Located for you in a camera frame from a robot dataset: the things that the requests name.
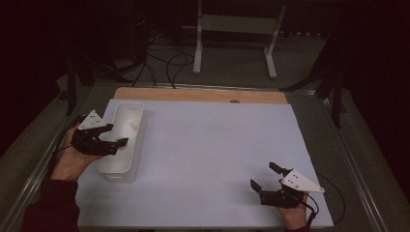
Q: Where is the right hand-held gripper cable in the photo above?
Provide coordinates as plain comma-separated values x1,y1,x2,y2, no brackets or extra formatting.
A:
300,173,346,226

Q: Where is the white plastic bin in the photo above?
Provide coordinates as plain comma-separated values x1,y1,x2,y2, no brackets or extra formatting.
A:
96,101,148,184

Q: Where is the person's left hand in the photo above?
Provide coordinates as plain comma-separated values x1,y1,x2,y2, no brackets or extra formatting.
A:
50,125,103,182

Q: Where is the aluminium floor rail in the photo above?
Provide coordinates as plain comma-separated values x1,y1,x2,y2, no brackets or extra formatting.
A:
317,91,390,232
0,84,98,232

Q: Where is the pale blue table mat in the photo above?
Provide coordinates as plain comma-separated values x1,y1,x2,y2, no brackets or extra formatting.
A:
75,98,335,228

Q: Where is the hand-held gripper cable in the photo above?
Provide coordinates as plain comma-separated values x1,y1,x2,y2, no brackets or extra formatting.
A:
47,115,85,180
300,173,346,226

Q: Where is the black stand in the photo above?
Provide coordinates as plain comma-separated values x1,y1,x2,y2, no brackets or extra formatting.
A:
66,54,133,116
279,28,347,130

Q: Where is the person's right hand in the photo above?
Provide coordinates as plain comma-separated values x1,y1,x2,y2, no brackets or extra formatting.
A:
278,192,311,232

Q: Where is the left hand-held gripper cable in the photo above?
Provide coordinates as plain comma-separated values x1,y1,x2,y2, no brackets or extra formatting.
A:
47,115,85,180

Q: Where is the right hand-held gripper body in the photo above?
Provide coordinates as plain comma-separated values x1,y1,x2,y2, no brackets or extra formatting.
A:
259,169,326,209

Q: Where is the black floor cable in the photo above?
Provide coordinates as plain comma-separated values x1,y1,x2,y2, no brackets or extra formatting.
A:
165,52,195,90
132,32,159,89

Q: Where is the white metal stand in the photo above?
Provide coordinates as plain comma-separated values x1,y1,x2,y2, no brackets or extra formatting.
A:
192,0,288,80

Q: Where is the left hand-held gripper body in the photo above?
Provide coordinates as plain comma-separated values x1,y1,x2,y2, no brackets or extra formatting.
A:
71,109,119,157

